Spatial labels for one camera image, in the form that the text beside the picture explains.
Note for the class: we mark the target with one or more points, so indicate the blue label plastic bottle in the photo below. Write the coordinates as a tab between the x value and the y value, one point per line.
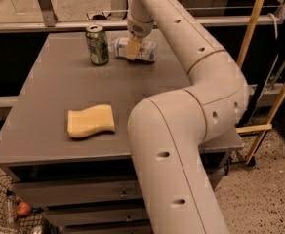
118	48

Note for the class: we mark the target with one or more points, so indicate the green soda can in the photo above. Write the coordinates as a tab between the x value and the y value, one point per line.
97	44

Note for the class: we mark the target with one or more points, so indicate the clear bottle in basket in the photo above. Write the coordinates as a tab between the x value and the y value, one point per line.
11	205

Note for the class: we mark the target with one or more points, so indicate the yellow sponge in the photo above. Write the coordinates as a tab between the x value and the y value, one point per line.
90	121

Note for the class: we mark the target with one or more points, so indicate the metal railing frame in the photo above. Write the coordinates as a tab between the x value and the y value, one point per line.
75	15

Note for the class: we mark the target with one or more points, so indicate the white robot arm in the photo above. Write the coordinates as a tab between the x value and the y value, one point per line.
166	130

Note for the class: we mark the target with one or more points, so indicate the grey drawer cabinet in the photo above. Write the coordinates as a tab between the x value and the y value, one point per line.
63	79

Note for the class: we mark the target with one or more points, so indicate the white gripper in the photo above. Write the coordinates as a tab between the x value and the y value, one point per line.
140	29

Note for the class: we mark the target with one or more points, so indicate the black wire basket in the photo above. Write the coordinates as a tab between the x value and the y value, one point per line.
35	223

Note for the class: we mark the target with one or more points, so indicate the orange fruit in basket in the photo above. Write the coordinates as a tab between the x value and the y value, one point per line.
23	209

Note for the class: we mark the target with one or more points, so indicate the wooden easel frame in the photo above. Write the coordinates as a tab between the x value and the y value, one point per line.
279	42

